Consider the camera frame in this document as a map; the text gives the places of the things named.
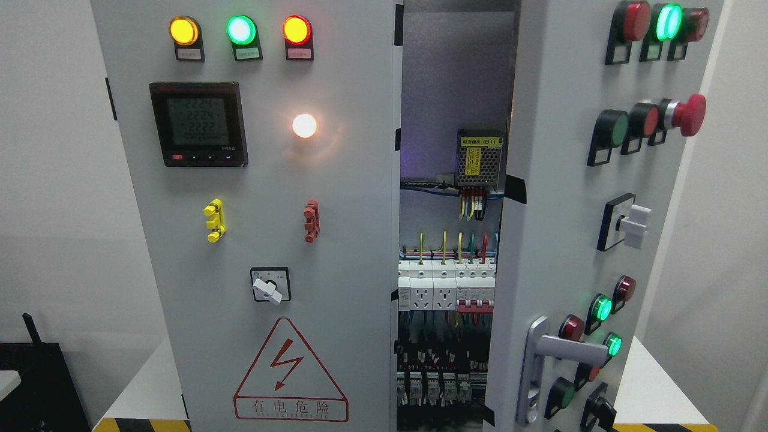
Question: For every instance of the green indicator light top right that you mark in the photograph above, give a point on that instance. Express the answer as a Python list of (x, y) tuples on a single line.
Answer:
[(665, 22)]

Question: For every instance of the red push button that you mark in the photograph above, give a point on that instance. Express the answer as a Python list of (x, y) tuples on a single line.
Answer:
[(585, 373), (642, 122)]

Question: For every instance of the red emergency stop button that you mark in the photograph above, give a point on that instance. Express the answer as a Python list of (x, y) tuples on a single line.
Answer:
[(688, 116)]

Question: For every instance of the yellow terminal block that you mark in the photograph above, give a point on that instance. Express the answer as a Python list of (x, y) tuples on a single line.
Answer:
[(216, 221)]

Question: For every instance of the green push button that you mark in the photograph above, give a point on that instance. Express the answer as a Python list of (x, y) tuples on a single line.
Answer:
[(609, 133), (560, 396)]

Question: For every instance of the red indicator light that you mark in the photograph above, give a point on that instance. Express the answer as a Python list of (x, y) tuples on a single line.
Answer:
[(623, 292), (572, 328), (298, 35), (630, 23)]

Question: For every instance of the white selector switch left door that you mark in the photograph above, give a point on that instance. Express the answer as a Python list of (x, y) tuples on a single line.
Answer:
[(271, 284)]

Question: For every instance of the green indicator light middle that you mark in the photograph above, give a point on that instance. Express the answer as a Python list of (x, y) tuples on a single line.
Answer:
[(600, 309)]

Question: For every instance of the green indicator light lower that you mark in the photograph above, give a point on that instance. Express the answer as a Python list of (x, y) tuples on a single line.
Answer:
[(613, 342)]

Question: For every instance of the red indicator light top right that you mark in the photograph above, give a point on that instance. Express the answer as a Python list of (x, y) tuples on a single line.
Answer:
[(630, 23)]

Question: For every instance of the white selector switch upper right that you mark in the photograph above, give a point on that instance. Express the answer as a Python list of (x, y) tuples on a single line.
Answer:
[(623, 222)]

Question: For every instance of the green indicator light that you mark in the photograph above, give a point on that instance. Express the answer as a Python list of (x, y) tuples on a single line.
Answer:
[(613, 342), (244, 37), (665, 22), (600, 309)]

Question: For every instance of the black digital power meter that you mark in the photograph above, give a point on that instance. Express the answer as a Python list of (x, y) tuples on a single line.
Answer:
[(199, 124)]

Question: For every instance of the grey cabinet door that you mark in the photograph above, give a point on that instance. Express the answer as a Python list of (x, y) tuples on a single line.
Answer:
[(549, 264), (341, 284)]

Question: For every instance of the red indicator light middle left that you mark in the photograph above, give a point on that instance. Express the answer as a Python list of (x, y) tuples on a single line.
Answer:
[(572, 328)]

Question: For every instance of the black box at left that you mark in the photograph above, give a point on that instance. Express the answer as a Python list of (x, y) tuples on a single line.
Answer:
[(46, 398)]

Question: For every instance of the white glowing indicator light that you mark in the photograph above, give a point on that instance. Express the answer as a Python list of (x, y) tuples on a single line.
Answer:
[(304, 126)]

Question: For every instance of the red electric warning sticker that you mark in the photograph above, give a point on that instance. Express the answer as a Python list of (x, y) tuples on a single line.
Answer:
[(288, 382)]

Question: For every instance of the red push button lower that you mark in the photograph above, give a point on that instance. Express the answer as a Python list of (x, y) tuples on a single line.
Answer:
[(585, 373)]

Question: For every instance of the dark red buzzer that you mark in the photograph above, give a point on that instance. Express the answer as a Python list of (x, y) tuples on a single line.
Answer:
[(694, 24)]

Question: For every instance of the red indicator light middle right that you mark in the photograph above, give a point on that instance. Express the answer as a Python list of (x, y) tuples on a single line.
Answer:
[(623, 292)]

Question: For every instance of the silver door handle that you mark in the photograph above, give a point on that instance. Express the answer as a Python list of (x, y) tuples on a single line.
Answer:
[(539, 345)]

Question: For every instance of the metal mesh power supply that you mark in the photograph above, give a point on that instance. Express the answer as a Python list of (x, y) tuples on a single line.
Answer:
[(479, 154)]

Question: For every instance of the red push button upper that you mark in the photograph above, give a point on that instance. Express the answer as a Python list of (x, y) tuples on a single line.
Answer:
[(642, 122)]

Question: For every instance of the green indicator light top left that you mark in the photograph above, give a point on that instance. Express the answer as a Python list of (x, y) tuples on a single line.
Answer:
[(244, 37)]

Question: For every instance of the red terminal block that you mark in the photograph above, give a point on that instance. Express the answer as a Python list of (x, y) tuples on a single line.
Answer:
[(311, 225)]

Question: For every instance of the green push button upper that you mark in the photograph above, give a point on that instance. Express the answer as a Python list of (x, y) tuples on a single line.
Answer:
[(609, 133)]

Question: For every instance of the yellow indicator light top left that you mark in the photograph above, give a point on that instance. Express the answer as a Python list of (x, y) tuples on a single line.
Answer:
[(186, 35)]

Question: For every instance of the lower black breaker row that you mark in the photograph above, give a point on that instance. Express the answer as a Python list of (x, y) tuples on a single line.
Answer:
[(439, 375)]

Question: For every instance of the white socket breaker row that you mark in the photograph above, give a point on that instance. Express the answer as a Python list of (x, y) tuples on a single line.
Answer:
[(434, 285)]

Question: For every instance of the green push button lower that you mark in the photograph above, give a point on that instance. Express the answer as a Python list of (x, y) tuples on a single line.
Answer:
[(560, 396)]

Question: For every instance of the black rotary selector switch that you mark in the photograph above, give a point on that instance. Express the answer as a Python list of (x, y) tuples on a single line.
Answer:
[(598, 411)]

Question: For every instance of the red indicator light top left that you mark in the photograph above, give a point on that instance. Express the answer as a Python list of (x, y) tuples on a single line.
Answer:
[(298, 35)]

